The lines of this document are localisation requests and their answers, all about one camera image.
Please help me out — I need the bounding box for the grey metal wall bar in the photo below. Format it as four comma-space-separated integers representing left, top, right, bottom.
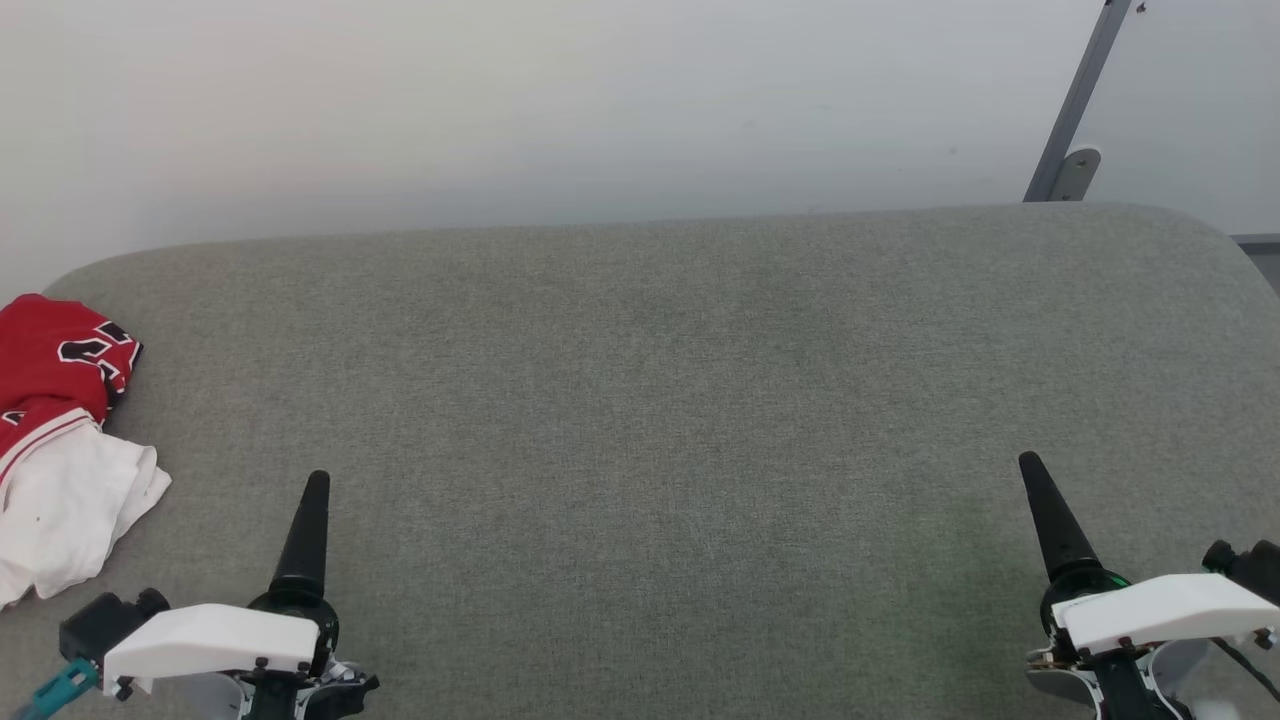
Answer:
1023, 0, 1134, 203

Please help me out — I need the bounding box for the teal cable connector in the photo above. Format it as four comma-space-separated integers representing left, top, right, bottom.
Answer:
15, 658, 101, 720

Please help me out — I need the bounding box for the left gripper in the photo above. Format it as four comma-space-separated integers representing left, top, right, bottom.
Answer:
248, 470, 341, 675

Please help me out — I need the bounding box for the thin black cable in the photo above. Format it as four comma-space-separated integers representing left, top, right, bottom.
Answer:
1210, 635, 1280, 701

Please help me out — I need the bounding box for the red and white jersey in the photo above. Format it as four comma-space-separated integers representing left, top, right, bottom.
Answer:
0, 293, 172, 608

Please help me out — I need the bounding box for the grey metal foot bracket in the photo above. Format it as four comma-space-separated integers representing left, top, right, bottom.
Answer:
1048, 146, 1102, 203

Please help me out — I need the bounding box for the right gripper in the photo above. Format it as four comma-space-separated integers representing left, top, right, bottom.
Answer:
1018, 452, 1131, 641

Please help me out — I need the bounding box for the dark grey ledge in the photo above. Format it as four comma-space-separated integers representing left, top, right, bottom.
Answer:
1232, 234, 1280, 293

